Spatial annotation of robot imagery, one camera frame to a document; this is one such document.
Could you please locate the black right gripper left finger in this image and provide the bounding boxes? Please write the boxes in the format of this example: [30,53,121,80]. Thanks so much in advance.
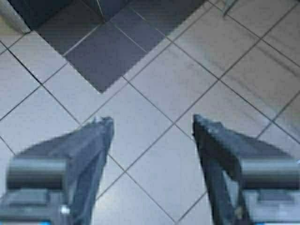
[0,117,114,225]

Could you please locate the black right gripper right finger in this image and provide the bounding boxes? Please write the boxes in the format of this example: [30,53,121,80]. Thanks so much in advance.
[193,114,300,225]

